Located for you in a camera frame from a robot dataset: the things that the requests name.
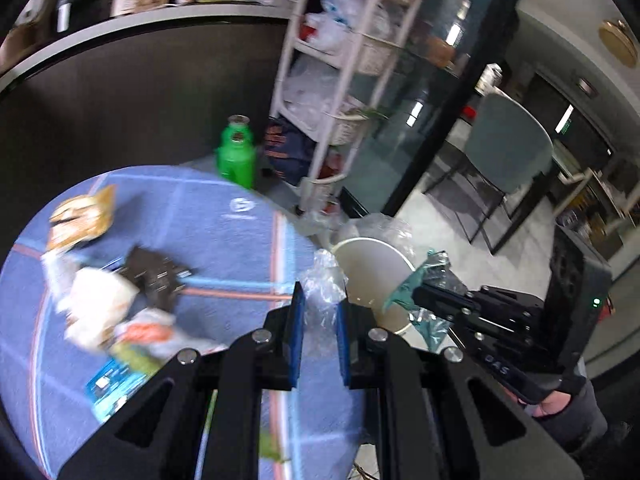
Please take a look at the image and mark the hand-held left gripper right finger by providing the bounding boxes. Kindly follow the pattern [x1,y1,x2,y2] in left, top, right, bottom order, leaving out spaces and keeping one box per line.
[336,300,586,480]

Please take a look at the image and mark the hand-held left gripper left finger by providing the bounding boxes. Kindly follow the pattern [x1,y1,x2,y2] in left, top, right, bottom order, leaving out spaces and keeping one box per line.
[57,281,306,480]

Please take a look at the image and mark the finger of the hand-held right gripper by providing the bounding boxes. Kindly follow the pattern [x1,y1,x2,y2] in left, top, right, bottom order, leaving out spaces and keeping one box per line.
[432,271,549,332]
[412,283,507,342]

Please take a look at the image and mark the clear plastic wrapper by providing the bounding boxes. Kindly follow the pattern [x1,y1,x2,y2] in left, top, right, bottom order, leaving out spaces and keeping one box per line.
[301,249,349,322]

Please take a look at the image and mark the green plastic wrapper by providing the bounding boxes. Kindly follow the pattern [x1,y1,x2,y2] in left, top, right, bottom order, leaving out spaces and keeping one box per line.
[382,249,451,353]

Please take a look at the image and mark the white trash bin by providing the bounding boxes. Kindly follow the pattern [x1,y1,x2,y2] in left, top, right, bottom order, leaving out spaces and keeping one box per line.
[327,212,418,338]

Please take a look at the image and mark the person's right forearm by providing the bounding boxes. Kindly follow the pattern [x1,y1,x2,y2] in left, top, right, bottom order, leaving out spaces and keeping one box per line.
[531,377,610,461]

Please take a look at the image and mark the blue checked tablecloth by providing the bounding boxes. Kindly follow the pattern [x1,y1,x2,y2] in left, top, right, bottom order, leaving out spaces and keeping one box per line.
[0,165,371,480]

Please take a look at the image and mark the orange green snack wrapper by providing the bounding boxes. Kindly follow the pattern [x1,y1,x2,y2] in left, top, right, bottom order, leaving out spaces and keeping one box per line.
[111,307,176,377]

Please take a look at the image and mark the black crumpled packet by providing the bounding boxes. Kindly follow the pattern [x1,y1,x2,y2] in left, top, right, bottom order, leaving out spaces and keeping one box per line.
[122,246,193,311]

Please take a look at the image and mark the grey chair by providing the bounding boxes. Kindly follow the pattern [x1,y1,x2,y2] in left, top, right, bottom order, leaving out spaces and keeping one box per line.
[424,92,556,256]

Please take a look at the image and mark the navy printed bag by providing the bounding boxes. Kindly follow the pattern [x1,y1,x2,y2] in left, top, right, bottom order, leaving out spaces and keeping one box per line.
[262,117,317,187]

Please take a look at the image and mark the black framed glass door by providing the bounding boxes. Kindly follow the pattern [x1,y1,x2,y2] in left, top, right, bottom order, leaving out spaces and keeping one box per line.
[345,0,531,217]

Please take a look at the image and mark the green plastic bottle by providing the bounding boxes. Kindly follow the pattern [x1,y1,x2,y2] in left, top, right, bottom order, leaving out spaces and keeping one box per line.
[215,115,258,188]

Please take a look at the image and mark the blue gum packet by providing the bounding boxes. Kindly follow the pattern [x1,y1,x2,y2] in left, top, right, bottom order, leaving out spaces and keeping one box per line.
[85,357,151,421]

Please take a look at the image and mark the white printed paper packet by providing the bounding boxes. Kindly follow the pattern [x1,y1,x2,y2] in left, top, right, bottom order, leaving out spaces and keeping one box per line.
[42,250,141,351]

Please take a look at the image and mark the green potted plant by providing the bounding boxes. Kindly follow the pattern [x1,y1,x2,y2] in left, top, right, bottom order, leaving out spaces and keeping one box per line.
[350,104,392,122]

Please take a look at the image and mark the clear plastic bag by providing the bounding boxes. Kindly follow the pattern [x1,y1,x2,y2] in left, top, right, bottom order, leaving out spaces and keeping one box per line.
[284,57,351,122]

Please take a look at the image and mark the gold snack bag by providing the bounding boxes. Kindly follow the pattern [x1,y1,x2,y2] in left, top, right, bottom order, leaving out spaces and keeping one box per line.
[47,185,117,253]

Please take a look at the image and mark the white shelf rack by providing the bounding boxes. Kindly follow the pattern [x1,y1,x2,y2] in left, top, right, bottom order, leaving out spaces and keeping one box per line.
[270,0,433,216]

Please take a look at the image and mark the round gold ceiling light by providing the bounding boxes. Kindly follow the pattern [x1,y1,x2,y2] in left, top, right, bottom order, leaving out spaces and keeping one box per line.
[599,20,639,69]

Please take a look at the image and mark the white plastic bags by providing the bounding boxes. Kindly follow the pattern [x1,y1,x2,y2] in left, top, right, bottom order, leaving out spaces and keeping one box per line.
[302,0,396,55]

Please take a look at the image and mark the black kitchen appliance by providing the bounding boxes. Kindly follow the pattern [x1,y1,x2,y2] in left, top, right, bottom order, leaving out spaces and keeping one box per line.
[50,0,99,36]

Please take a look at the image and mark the white paper roll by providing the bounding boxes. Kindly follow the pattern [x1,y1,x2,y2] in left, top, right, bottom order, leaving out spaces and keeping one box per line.
[14,0,52,27]

